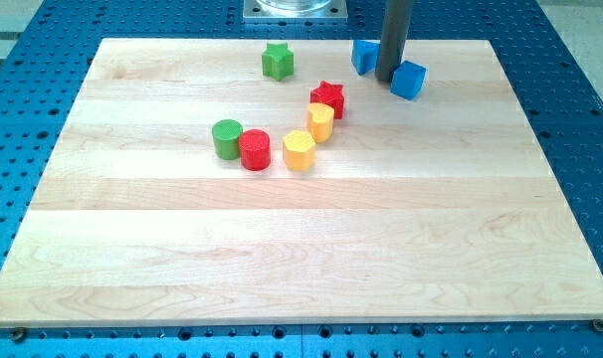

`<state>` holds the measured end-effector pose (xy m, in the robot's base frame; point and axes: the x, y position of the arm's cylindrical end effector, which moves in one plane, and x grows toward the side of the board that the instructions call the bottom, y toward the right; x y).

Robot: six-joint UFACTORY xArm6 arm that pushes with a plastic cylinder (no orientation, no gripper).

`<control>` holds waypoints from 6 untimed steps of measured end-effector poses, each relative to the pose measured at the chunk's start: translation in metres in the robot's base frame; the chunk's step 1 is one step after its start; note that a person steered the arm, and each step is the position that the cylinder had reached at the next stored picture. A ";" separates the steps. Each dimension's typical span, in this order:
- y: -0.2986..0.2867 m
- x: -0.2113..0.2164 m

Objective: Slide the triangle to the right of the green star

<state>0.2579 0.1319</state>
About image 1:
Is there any light wooden board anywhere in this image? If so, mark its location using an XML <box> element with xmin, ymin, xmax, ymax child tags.
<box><xmin>0</xmin><ymin>38</ymin><xmax>603</xmax><ymax>327</ymax></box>

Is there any green cylinder block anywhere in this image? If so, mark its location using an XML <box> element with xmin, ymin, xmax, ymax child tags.
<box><xmin>212</xmin><ymin>119</ymin><xmax>243</xmax><ymax>160</ymax></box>

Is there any yellow hexagon block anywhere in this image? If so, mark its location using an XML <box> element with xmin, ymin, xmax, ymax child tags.
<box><xmin>283</xmin><ymin>130</ymin><xmax>316</xmax><ymax>171</ymax></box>

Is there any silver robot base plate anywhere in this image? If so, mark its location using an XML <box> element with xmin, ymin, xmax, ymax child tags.
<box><xmin>242</xmin><ymin>0</ymin><xmax>348</xmax><ymax>22</ymax></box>

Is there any blue cube block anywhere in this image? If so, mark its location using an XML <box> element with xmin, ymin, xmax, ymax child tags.
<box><xmin>390</xmin><ymin>61</ymin><xmax>427</xmax><ymax>100</ymax></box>

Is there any red cylinder block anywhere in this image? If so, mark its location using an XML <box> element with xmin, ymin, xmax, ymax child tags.
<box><xmin>238</xmin><ymin>129</ymin><xmax>271</xmax><ymax>171</ymax></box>

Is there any green star block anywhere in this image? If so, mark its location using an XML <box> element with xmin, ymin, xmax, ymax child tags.
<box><xmin>261</xmin><ymin>43</ymin><xmax>295</xmax><ymax>82</ymax></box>

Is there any red star block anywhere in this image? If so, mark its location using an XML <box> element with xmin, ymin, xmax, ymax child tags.
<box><xmin>309</xmin><ymin>81</ymin><xmax>345</xmax><ymax>119</ymax></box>

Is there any yellow heart block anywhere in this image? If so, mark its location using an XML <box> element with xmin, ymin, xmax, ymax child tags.
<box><xmin>306</xmin><ymin>102</ymin><xmax>334</xmax><ymax>143</ymax></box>

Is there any blue triangle block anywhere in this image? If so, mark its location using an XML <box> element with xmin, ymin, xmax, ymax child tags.
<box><xmin>351</xmin><ymin>40</ymin><xmax>380</xmax><ymax>76</ymax></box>

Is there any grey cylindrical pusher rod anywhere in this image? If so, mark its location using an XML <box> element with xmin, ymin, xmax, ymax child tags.
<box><xmin>375</xmin><ymin>0</ymin><xmax>415</xmax><ymax>83</ymax></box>

